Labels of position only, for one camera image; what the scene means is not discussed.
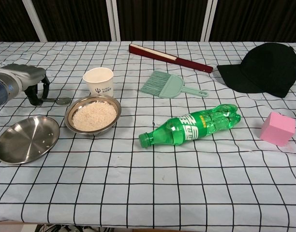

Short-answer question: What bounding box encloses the metal spoon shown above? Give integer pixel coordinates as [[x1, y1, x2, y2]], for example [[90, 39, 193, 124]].
[[41, 97, 71, 106]]

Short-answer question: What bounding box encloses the black baseball cap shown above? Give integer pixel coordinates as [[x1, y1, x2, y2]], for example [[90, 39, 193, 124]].
[[216, 43, 296, 98]]

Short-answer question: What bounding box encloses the green plastic bottle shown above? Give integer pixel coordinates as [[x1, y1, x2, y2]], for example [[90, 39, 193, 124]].
[[138, 103, 241, 148]]

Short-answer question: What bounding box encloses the teal mini dustpan brush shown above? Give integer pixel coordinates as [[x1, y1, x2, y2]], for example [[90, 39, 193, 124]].
[[139, 70, 208, 99]]

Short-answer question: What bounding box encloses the empty steel plate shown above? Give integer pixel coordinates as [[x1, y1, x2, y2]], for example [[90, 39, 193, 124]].
[[0, 116, 60, 165]]

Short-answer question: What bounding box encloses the steel bowl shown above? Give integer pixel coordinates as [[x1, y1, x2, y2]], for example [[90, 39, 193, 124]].
[[64, 94, 121, 138]]

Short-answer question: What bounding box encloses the pink foam cube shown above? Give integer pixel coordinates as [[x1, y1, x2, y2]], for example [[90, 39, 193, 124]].
[[260, 111, 296, 147]]

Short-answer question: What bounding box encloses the dark red folding fan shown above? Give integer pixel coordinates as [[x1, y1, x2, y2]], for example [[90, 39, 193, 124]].
[[128, 43, 214, 73]]

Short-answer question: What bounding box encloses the white rice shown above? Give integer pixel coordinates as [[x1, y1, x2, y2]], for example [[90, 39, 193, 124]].
[[72, 102, 117, 132]]

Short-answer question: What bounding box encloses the checkered white tablecloth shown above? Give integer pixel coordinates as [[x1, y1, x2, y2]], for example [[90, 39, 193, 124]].
[[0, 41, 296, 221]]

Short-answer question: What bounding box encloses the white partition post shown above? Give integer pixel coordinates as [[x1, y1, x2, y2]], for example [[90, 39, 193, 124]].
[[200, 0, 218, 42], [105, 0, 121, 41], [24, 0, 47, 42]]

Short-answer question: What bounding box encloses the white paper cup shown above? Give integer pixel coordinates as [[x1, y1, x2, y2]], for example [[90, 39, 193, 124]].
[[82, 67, 114, 99]]

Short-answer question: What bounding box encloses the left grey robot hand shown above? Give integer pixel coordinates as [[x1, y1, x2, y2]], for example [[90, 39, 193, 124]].
[[0, 64, 51, 106]]

